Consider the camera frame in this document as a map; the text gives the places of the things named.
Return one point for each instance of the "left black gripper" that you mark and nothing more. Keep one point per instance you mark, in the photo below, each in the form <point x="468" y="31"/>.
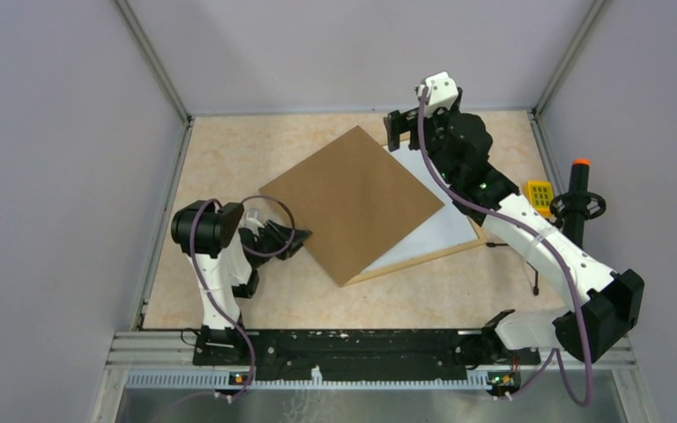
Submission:
<point x="271" y="228"/>

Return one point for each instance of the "black microphone orange tip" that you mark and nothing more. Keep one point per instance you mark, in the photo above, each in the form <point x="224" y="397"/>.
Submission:
<point x="573" y="208"/>

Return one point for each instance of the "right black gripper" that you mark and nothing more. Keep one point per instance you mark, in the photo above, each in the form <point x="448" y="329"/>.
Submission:
<point x="398" y="122"/>

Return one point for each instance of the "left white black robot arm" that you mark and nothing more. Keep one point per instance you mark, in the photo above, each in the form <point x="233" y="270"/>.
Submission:
<point x="226" y="244"/>

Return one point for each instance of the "yellow grid block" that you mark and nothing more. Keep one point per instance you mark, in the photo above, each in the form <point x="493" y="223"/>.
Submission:
<point x="540" y="195"/>

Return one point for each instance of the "white paper sheet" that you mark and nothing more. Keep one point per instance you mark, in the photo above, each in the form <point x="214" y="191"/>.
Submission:
<point x="438" y="222"/>

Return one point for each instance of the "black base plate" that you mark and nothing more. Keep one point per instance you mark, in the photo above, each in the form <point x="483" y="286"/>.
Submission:
<point x="423" y="355"/>

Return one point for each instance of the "light wooden picture frame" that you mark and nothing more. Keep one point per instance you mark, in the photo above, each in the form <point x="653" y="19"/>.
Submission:
<point x="420" y="263"/>

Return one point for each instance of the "brown backing board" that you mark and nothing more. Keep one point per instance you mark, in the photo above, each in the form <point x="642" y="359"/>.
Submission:
<point x="357" y="201"/>

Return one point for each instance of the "black mini tripod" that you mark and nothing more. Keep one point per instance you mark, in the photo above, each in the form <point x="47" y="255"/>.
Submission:
<point x="534" y="280"/>

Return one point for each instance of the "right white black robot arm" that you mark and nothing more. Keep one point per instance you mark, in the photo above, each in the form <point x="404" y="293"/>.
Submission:
<point x="601" y="304"/>

